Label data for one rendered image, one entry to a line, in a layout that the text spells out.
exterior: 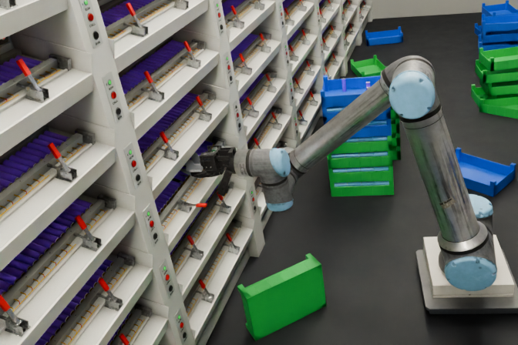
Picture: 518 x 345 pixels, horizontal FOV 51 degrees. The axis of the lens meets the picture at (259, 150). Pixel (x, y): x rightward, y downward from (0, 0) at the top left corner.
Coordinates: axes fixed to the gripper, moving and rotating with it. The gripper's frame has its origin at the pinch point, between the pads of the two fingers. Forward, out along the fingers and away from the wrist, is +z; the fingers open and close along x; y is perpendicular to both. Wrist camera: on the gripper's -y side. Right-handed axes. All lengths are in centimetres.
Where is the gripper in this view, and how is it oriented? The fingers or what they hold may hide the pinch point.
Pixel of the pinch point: (186, 169)
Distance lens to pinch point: 189.4
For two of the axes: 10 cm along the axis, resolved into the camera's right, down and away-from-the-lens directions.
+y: -2.0, -8.7, -4.4
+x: -3.0, 4.9, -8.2
